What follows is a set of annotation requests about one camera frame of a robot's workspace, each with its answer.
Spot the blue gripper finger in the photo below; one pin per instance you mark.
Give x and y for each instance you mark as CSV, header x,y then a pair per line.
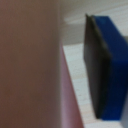
x,y
110,70

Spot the pink mug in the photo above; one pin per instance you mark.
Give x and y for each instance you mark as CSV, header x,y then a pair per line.
x,y
30,66

